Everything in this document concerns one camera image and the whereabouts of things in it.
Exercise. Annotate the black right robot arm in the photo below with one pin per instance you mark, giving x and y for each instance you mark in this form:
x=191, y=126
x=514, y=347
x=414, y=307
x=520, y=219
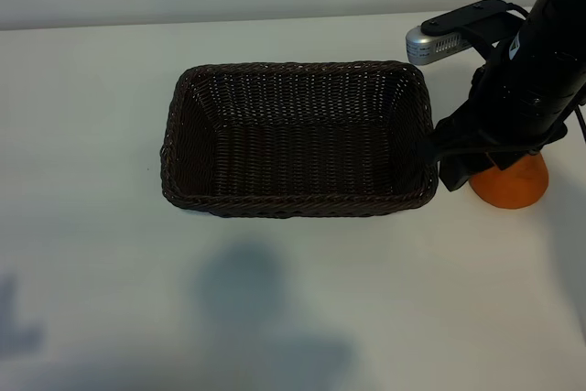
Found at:
x=545, y=61

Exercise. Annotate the black right camera mount bracket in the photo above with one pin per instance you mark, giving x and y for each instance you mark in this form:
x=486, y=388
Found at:
x=462, y=13

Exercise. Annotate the orange fruit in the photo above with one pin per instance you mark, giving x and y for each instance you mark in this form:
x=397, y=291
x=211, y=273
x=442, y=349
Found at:
x=517, y=189

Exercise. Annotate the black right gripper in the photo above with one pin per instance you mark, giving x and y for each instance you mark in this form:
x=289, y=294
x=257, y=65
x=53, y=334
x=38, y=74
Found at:
x=490, y=141

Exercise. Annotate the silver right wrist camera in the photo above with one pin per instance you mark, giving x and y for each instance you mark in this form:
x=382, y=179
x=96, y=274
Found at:
x=426, y=50

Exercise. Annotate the dark brown woven basket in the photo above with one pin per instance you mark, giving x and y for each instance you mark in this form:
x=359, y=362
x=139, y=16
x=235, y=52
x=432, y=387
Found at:
x=297, y=157

